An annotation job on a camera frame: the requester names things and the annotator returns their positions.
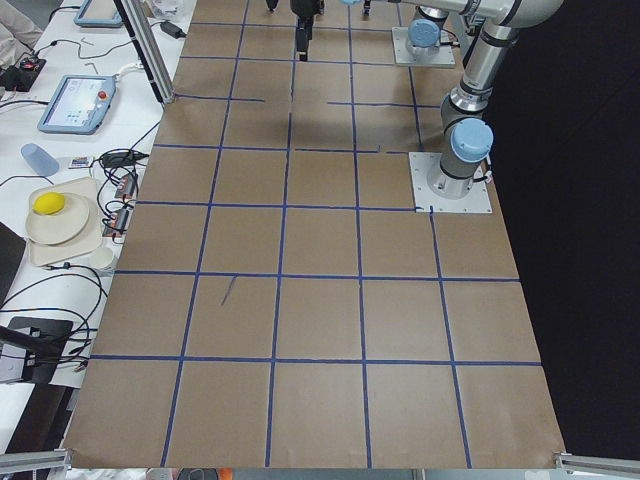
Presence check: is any yellow lemon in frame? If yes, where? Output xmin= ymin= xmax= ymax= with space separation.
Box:
xmin=32 ymin=192 xmax=66 ymax=215

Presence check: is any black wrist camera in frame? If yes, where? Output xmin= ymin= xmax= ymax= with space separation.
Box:
xmin=266 ymin=0 xmax=279 ymax=12

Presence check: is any blue plastic cup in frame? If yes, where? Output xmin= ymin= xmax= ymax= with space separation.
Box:
xmin=20 ymin=143 xmax=59 ymax=177

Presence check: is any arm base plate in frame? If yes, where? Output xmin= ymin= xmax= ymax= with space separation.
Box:
xmin=390 ymin=25 xmax=457 ymax=69
xmin=409 ymin=152 xmax=492 ymax=214

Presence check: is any brown paper table cover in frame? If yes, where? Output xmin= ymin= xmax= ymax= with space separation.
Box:
xmin=65 ymin=1 xmax=563 ymax=468

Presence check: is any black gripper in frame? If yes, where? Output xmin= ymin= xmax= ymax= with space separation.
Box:
xmin=291 ymin=0 xmax=323 ymax=62

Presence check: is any blue teach pendant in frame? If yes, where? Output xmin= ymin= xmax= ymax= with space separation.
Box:
xmin=74 ymin=0 xmax=123 ymax=28
xmin=37 ymin=75 xmax=116 ymax=135

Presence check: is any beige plate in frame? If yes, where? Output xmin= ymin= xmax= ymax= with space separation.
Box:
xmin=25 ymin=194 xmax=90 ymax=245

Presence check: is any aluminium frame post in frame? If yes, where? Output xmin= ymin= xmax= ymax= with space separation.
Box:
xmin=114 ymin=0 xmax=174 ymax=105

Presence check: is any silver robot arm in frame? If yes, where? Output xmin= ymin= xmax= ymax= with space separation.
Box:
xmin=412 ymin=1 xmax=562 ymax=200
xmin=406 ymin=17 xmax=451 ymax=57

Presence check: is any black power adapter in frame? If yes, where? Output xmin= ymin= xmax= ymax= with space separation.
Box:
xmin=160 ymin=20 xmax=186 ymax=39

